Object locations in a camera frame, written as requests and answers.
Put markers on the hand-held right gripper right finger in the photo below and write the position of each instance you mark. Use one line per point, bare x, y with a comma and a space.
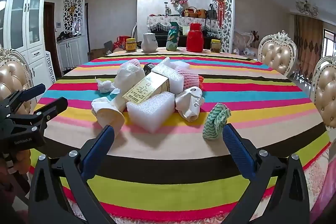
237, 150

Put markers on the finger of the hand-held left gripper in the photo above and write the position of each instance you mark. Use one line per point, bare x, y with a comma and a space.
53, 108
31, 92

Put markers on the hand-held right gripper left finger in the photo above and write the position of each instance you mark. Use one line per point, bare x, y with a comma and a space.
98, 150

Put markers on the beige paper cup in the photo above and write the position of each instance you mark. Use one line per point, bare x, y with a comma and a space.
113, 119

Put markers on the green zigzag cloth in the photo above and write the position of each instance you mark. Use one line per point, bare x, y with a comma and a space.
216, 120

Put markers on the white paper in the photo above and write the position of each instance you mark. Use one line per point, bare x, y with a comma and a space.
99, 104

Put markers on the white tissue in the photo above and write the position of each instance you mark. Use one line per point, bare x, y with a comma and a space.
105, 85

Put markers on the wide white foam block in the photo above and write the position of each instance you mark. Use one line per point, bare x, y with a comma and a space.
151, 113

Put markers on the crushed printed white paper cup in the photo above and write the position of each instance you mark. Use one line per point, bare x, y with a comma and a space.
190, 103

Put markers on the orange foam fruit net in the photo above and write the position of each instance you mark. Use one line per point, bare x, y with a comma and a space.
201, 82

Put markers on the white plastic bag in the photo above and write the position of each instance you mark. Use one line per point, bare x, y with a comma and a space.
128, 78

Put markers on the gold cardboard box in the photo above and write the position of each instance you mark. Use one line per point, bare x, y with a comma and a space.
147, 88

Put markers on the large pink foam fruit net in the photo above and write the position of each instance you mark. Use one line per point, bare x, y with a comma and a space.
189, 79

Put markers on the small pink foam fruit net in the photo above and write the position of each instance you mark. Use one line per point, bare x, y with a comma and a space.
136, 63

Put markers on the long white foam block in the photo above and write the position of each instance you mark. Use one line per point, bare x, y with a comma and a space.
173, 78

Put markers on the small black box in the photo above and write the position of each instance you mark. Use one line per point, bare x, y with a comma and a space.
149, 67

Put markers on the person's left hand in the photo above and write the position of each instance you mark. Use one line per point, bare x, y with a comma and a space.
19, 164

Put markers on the ornate beige tufted chair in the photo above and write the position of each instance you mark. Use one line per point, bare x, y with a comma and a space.
278, 54
10, 79
325, 92

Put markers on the small white lattice stand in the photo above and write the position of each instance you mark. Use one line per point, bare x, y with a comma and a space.
51, 66

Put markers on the tall white glass-door cabinet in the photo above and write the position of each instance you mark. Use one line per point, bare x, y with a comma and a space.
29, 37

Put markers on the low white cabinet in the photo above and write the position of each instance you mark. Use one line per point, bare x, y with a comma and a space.
69, 52

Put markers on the dark wooden door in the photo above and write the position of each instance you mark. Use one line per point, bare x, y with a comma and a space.
50, 37

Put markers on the striped colourful tablecloth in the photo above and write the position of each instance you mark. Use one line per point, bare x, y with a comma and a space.
170, 150

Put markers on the red box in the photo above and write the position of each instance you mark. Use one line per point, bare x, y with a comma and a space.
122, 41

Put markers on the yellow-lid jar with red label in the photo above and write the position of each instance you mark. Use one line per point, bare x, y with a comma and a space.
130, 45

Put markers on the yellow-lid glass jar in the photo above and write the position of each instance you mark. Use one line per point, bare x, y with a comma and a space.
215, 46

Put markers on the ornate cream sofa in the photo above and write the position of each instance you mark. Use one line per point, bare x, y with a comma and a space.
244, 43

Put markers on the white ceramic teapot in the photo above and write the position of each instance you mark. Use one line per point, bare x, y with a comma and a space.
149, 43

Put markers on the red thermos flask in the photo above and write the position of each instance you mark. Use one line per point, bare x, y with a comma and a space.
194, 37

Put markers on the brown curtain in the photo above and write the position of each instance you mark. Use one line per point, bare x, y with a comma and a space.
307, 43

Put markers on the black upright piano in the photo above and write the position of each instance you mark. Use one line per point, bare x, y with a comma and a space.
161, 37

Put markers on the green floral vase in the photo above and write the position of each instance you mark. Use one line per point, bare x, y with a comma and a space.
172, 36

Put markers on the floral lace piano cover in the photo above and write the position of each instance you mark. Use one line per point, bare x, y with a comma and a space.
157, 22

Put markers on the white lattice screen with knot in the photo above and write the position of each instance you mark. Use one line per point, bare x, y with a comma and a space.
228, 14

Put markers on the black handbag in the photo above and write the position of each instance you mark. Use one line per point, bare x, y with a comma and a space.
211, 13

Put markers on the window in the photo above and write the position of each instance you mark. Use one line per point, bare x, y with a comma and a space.
329, 43

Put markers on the brown handbag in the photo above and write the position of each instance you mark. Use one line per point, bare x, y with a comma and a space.
201, 13

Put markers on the red hanging knot ornament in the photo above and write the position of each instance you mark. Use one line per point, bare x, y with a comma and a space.
221, 3

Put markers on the blue and white porcelain vase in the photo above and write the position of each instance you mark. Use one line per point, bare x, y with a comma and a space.
179, 9

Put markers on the chandelier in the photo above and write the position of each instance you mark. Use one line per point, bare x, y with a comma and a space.
306, 6

